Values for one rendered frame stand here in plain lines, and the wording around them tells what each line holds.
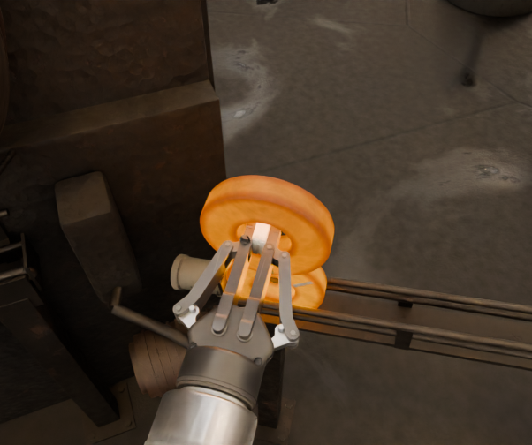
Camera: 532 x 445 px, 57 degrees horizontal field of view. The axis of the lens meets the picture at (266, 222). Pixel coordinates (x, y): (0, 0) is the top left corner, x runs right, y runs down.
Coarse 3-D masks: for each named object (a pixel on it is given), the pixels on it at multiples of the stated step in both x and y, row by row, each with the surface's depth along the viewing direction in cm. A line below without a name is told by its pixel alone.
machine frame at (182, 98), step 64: (0, 0) 61; (64, 0) 63; (128, 0) 66; (192, 0) 70; (64, 64) 70; (128, 64) 73; (192, 64) 77; (64, 128) 73; (128, 128) 75; (192, 128) 80; (0, 192) 75; (128, 192) 85; (192, 192) 91; (0, 256) 85; (64, 256) 91; (192, 256) 106; (64, 320) 106; (0, 384) 116
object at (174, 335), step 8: (120, 288) 86; (112, 296) 85; (120, 296) 86; (112, 304) 84; (112, 312) 84; (120, 312) 84; (128, 312) 84; (136, 312) 85; (128, 320) 84; (136, 320) 84; (144, 320) 85; (152, 320) 85; (152, 328) 85; (160, 328) 85; (168, 328) 85; (168, 336) 85; (176, 336) 85; (184, 336) 85; (184, 344) 84
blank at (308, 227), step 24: (216, 192) 53; (240, 192) 50; (264, 192) 50; (288, 192) 50; (216, 216) 54; (240, 216) 53; (264, 216) 52; (288, 216) 51; (312, 216) 51; (216, 240) 58; (288, 240) 58; (312, 240) 53; (312, 264) 57
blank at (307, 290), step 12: (228, 276) 75; (252, 276) 74; (276, 276) 72; (300, 276) 70; (312, 276) 70; (324, 276) 73; (276, 288) 79; (300, 288) 73; (312, 288) 72; (324, 288) 73; (276, 300) 78; (300, 300) 75; (312, 300) 75
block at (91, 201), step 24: (72, 192) 75; (96, 192) 75; (72, 216) 72; (96, 216) 72; (72, 240) 74; (96, 240) 76; (120, 240) 78; (96, 264) 80; (120, 264) 82; (96, 288) 85
